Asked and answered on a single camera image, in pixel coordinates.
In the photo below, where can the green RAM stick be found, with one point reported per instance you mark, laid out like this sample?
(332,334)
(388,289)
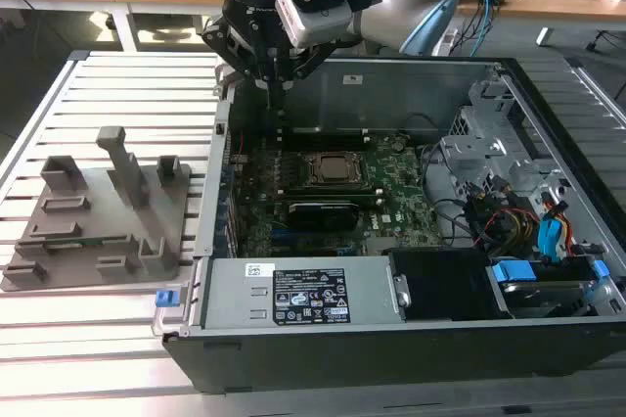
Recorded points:
(93,243)

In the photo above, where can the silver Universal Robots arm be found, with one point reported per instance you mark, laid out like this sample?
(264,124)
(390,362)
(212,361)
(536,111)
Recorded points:
(391,20)

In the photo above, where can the black RAM slot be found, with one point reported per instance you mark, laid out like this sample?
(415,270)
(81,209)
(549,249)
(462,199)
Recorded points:
(332,189)
(332,199)
(371,133)
(327,144)

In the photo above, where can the silver CPU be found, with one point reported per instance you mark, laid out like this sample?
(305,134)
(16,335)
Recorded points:
(336,167)

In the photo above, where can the CPU socket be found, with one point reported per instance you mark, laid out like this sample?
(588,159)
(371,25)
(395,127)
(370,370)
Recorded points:
(305,182)

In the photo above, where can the white power strip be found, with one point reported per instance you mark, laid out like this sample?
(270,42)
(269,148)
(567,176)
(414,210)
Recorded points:
(446,41)

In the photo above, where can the black graphics card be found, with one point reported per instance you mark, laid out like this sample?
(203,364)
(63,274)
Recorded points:
(323,215)

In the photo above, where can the blue expansion slot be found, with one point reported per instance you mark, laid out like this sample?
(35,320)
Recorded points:
(280,236)

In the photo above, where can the green motherboard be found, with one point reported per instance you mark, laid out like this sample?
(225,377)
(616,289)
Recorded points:
(406,192)

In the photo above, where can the grey parts rack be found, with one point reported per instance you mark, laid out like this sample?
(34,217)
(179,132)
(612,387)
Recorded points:
(98,221)

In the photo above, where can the grey metal drive cage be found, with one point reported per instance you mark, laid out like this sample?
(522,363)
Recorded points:
(469,162)

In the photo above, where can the grey power supply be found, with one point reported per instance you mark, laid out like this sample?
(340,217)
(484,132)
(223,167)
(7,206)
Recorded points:
(230,299)

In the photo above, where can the blue case latch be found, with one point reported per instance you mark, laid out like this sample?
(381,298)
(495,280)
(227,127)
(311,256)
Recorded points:
(165,298)

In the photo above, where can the open black PC case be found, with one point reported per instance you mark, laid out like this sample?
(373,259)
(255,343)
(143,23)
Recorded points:
(342,363)

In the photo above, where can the blue disk carrier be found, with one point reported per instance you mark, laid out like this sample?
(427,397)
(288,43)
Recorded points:
(513,272)

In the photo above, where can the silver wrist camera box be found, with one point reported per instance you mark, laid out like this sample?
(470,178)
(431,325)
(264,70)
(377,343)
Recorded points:
(313,20)

